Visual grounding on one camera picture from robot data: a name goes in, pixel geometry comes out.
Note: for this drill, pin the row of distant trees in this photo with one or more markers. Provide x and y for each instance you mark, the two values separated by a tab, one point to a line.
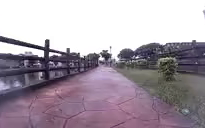
133	52

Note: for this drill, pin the grass strip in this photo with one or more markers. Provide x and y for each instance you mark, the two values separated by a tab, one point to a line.
176	86

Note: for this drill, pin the lamp post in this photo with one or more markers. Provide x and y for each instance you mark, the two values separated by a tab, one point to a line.
110	55

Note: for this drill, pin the low building with dark roof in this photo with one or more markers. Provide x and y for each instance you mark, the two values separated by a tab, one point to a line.
185	46

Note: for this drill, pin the small trimmed bush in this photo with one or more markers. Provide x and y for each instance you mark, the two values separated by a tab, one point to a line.
167	67

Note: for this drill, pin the water behind fence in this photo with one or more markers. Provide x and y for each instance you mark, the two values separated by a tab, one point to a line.
13	81

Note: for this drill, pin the dark wooden rail fence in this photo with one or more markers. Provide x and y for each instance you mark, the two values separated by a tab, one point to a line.
46	61

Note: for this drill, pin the red stone-pattern path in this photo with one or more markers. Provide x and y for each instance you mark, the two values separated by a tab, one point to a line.
96	100

